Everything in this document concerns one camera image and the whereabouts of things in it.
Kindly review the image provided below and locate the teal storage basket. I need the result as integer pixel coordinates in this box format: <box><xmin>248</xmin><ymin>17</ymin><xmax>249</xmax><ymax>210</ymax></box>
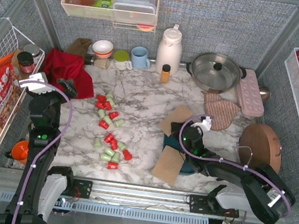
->
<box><xmin>163</xmin><ymin>134</ymin><xmax>196</xmax><ymax>176</ymax></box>

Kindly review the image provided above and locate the brown cardboard sheet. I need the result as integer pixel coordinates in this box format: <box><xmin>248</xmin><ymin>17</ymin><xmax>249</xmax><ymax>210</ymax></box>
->
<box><xmin>152</xmin><ymin>146</ymin><xmax>184</xmax><ymax>185</ymax></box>
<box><xmin>158</xmin><ymin>105</ymin><xmax>193</xmax><ymax>136</ymax></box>

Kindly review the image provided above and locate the red coffee capsule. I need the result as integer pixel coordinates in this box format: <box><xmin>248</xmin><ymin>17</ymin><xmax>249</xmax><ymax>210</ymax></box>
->
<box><xmin>122</xmin><ymin>150</ymin><xmax>133</xmax><ymax>161</ymax></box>

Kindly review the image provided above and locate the green coffee capsule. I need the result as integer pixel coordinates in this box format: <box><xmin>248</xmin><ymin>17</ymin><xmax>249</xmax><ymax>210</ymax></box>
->
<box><xmin>117</xmin><ymin>141</ymin><xmax>127</xmax><ymax>152</ymax></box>

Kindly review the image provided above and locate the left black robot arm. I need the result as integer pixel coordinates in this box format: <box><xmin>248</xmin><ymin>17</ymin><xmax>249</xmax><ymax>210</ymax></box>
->
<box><xmin>0</xmin><ymin>75</ymin><xmax>77</xmax><ymax>224</ymax></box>

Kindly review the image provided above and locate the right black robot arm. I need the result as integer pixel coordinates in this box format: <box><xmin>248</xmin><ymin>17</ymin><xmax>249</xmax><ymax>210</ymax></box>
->
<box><xmin>170</xmin><ymin>122</ymin><xmax>296</xmax><ymax>224</ymax></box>

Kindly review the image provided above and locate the striped oven mitt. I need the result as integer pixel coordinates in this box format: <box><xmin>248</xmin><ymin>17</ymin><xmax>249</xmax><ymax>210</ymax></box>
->
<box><xmin>201</xmin><ymin>91</ymin><xmax>240</xmax><ymax>131</ymax></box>

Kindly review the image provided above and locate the red cloth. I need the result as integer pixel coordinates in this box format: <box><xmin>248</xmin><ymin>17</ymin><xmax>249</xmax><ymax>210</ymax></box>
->
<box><xmin>43</xmin><ymin>49</ymin><xmax>94</xmax><ymax>99</ymax></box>

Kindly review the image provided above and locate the dark lid jar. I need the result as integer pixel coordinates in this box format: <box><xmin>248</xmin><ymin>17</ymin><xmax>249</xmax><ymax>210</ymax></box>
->
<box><xmin>17</xmin><ymin>51</ymin><xmax>35</xmax><ymax>74</ymax></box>

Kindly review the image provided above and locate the silver lid jar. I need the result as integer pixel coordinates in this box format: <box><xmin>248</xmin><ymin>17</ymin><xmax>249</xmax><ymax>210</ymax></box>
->
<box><xmin>23</xmin><ymin>44</ymin><xmax>41</xmax><ymax>64</ymax></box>

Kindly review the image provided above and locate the round wooden board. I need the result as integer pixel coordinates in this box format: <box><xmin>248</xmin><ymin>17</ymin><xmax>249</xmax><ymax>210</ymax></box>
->
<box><xmin>238</xmin><ymin>124</ymin><xmax>282</xmax><ymax>173</ymax></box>

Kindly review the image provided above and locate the brown paper bag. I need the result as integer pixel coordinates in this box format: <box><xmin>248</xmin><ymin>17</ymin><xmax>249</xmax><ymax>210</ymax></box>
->
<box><xmin>66</xmin><ymin>38</ymin><xmax>92</xmax><ymax>57</ymax></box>

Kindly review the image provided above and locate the stainless steel pot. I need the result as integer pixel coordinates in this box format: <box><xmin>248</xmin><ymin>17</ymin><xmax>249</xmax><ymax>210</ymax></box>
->
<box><xmin>186</xmin><ymin>52</ymin><xmax>247</xmax><ymax>94</ymax></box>

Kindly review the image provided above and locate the pepper grinder bottle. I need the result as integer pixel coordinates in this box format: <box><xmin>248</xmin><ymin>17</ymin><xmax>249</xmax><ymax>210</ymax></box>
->
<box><xmin>84</xmin><ymin>55</ymin><xmax>110</xmax><ymax>70</ymax></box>

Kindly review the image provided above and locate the pink egg tray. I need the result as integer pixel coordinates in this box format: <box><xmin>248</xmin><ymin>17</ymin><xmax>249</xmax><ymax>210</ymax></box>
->
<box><xmin>236</xmin><ymin>67</ymin><xmax>264</xmax><ymax>118</ymax></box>

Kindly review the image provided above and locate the orange spice bottle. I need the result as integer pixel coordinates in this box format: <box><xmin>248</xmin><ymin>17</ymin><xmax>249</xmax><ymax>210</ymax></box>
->
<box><xmin>160</xmin><ymin>64</ymin><xmax>171</xmax><ymax>83</ymax></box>

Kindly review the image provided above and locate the white orange striped bowl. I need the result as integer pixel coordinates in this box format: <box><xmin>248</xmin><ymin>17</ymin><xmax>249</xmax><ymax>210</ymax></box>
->
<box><xmin>92</xmin><ymin>40</ymin><xmax>114</xmax><ymax>58</ymax></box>

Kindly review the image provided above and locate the red capsule near front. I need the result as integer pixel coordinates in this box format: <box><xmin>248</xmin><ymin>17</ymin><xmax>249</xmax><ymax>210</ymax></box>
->
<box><xmin>107</xmin><ymin>162</ymin><xmax>119</xmax><ymax>170</ymax></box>

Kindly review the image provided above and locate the green lidded cup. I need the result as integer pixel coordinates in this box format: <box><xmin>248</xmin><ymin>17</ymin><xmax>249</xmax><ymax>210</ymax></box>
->
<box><xmin>113</xmin><ymin>50</ymin><xmax>132</xmax><ymax>71</ymax></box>

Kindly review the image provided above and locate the white thermos jug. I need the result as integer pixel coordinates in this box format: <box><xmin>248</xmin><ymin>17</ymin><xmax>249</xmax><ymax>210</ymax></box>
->
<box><xmin>155</xmin><ymin>24</ymin><xmax>183</xmax><ymax>76</ymax></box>

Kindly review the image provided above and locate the blue mug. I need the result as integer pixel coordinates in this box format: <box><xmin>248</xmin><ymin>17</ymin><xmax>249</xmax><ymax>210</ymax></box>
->
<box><xmin>131</xmin><ymin>46</ymin><xmax>151</xmax><ymax>70</ymax></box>

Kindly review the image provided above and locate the clear plastic container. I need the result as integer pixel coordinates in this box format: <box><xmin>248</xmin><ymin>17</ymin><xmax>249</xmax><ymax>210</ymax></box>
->
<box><xmin>112</xmin><ymin>0</ymin><xmax>157</xmax><ymax>24</ymax></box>

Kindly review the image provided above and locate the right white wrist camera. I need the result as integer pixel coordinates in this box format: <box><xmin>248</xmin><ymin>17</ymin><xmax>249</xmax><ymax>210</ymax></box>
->
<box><xmin>191</xmin><ymin>115</ymin><xmax>212</xmax><ymax>132</ymax></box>

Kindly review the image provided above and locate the white wire side basket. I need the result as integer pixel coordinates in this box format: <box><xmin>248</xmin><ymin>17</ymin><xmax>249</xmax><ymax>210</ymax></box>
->
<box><xmin>0</xmin><ymin>17</ymin><xmax>50</xmax><ymax>151</ymax></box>

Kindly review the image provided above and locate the cream wall storage box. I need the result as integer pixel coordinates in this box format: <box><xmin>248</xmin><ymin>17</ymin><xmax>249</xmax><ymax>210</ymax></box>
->
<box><xmin>61</xmin><ymin>0</ymin><xmax>160</xmax><ymax>31</ymax></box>

